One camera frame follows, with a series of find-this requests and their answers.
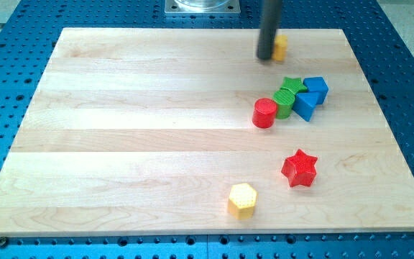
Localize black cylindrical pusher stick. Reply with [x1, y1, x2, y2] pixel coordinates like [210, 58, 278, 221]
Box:
[257, 0, 282, 60]

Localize yellow block behind stick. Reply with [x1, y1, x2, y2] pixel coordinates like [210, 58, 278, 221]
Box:
[272, 35, 288, 61]

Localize yellow hexagon block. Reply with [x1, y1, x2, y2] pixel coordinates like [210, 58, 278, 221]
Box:
[227, 183, 257, 220]

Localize red star block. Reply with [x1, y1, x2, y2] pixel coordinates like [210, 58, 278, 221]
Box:
[281, 149, 318, 187]

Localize red cylinder block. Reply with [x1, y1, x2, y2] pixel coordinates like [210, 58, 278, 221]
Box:
[252, 98, 277, 129]

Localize light wooden board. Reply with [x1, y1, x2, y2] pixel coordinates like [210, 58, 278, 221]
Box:
[0, 28, 414, 237]

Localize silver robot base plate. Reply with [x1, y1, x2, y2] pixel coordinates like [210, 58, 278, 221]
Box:
[165, 0, 241, 14]

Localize green star block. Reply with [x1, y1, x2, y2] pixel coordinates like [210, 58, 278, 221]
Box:
[280, 77, 308, 95]

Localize blue triangle block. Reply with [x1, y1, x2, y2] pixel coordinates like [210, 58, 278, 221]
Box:
[293, 92, 319, 122]

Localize blue cube block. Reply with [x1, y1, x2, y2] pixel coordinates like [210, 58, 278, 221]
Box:
[303, 77, 329, 104]

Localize green cylinder block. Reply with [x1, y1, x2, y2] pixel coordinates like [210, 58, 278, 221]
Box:
[272, 89, 295, 119]

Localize blue perforated metal table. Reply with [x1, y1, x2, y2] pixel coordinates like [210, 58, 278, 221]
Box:
[0, 1, 414, 258]

